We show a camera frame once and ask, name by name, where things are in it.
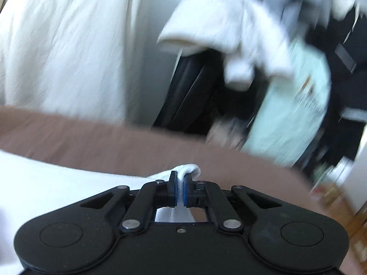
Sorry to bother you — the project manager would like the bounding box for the white hanging garment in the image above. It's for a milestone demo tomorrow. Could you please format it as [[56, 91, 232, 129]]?
[[158, 0, 294, 91]]

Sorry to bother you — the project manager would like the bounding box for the black chair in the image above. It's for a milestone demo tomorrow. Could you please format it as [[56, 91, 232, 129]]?
[[152, 49, 259, 138]]

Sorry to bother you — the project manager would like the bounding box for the white t-shirt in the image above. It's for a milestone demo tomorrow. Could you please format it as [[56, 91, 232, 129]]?
[[0, 149, 201, 275]]

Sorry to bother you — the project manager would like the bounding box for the white curtain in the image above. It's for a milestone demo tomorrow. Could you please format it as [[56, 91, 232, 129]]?
[[0, 0, 184, 127]]

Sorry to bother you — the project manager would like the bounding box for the beige fluffy item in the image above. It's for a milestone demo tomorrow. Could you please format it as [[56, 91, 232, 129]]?
[[206, 120, 244, 149]]

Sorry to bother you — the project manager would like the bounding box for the brown bed sheet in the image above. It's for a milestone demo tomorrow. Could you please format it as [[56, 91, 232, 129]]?
[[0, 106, 327, 275]]

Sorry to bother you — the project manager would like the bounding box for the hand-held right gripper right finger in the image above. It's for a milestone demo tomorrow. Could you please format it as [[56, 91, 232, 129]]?
[[183, 175, 283, 232]]

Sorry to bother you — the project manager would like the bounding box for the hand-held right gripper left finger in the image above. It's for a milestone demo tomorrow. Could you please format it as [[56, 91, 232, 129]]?
[[80, 171, 179, 233]]

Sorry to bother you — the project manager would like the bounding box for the mint green cloth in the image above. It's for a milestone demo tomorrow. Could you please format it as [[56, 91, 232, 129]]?
[[244, 38, 333, 168]]

